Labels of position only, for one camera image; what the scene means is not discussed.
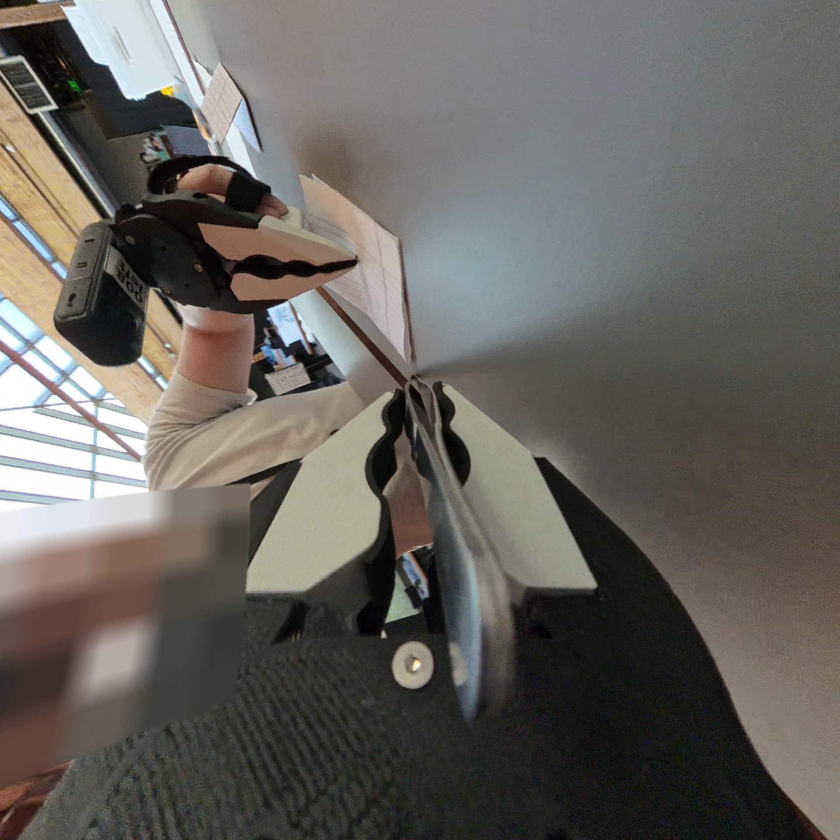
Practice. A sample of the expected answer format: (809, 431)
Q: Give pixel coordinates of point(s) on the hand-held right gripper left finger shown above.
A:
(315, 525)

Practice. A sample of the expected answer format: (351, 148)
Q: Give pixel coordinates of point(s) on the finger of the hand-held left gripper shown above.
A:
(275, 287)
(275, 243)

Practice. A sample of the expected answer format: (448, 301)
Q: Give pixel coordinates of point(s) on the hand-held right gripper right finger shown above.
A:
(525, 525)

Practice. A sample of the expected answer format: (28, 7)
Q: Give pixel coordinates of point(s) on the metal tweezers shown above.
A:
(459, 558)

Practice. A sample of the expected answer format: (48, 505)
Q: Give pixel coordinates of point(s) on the lined paper sheet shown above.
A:
(374, 275)

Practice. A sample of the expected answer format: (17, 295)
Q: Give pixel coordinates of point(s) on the person's left forearm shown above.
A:
(216, 354)

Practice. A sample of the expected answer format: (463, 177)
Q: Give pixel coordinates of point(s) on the white desk calendar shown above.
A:
(287, 379)

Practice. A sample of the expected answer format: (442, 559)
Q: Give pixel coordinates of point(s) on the grey desk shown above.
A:
(590, 229)

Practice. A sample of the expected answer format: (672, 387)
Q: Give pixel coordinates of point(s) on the person's left hand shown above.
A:
(210, 178)

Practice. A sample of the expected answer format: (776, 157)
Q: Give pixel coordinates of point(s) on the folded lined paper wedge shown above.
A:
(248, 128)

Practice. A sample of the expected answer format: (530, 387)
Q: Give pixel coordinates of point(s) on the beige shirt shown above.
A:
(216, 433)

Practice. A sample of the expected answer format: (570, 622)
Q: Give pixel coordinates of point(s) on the white grid-creased folded paper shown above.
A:
(223, 98)

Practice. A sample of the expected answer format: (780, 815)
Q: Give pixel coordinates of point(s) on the red pipe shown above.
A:
(65, 396)

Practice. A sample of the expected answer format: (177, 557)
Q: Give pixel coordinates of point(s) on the white vent grille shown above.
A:
(26, 84)

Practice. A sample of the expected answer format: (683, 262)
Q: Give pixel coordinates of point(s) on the window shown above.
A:
(39, 426)

